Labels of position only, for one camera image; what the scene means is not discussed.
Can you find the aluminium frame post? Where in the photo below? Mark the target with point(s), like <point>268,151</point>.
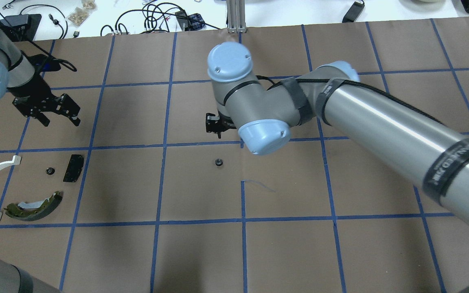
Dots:
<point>236,20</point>

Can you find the black stand base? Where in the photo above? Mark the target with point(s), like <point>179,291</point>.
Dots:
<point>25,25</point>

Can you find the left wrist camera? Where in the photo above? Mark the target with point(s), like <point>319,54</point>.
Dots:
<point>44,63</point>

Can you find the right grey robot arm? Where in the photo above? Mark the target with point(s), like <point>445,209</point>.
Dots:
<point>424,151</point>

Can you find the olive brake shoe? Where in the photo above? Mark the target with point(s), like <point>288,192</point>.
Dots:
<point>36,210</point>

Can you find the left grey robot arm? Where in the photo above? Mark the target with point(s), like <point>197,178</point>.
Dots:
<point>20,75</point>

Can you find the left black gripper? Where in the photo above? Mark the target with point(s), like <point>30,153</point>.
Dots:
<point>32,90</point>

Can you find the black power adapter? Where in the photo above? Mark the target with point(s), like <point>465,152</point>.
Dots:
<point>354,12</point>

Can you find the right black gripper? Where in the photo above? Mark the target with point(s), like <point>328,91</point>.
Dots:
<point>214,123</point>

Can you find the bag of wooden pieces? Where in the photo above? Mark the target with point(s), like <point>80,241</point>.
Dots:
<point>82,12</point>

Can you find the black brake pad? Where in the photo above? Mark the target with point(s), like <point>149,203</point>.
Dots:
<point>74,168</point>

